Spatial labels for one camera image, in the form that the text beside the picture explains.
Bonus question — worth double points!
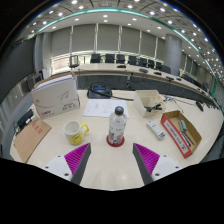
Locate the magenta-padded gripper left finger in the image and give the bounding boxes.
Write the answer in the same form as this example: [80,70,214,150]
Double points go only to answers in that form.
[40,142,92,186]

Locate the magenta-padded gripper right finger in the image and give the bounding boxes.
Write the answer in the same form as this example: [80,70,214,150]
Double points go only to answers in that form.
[132,142,183,186]

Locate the clear water bottle black cap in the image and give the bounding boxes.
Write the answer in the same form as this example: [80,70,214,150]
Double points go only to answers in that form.
[108,105,128,146]

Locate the white mug yellow print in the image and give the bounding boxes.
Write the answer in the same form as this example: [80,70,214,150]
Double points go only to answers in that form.
[62,120,90,146]

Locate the white remote control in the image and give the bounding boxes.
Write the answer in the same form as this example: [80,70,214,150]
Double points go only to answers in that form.
[146,119,167,141]

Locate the flat round red coaster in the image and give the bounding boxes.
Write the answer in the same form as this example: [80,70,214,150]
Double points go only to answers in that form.
[105,134,126,148]

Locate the brown cardboard box red label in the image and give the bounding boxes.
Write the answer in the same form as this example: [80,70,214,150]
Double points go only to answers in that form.
[160,110,203,159]

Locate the green tool in cardboard box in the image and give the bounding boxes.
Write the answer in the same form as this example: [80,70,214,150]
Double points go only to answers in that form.
[178,119,188,133]

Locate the brown paper envelope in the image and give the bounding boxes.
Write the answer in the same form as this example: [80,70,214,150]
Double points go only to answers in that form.
[13,118,53,164]

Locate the black tool in organiser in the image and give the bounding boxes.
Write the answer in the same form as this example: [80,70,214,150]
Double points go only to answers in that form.
[144,103,163,113]

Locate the white printed paper sheet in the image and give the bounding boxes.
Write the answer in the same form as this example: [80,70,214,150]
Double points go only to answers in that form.
[82,98,130,119]

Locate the white open organiser box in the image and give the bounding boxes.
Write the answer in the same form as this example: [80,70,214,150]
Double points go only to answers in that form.
[133,89,167,118]

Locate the white copy paper box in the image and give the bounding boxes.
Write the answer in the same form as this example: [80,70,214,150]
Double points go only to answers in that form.
[30,73,81,120]

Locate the black desktop device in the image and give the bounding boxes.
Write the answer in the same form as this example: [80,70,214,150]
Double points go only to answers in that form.
[15,108,35,129]

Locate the black desk phone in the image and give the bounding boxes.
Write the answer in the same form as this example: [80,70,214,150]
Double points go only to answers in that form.
[86,83,113,100]

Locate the grey box cabinet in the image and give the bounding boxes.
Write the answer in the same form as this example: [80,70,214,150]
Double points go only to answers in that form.
[26,73,44,91]

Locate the long curved conference desk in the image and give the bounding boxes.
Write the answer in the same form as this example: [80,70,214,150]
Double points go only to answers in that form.
[49,63,221,108]

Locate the black framed swivel chair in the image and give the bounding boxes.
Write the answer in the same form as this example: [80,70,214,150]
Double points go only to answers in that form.
[68,54,81,69]

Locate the row of black office chairs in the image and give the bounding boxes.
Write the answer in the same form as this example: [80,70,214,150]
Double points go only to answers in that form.
[89,53,173,74]

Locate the ceiling lights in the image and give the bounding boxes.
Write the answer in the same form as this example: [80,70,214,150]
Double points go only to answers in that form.
[29,0,224,78]

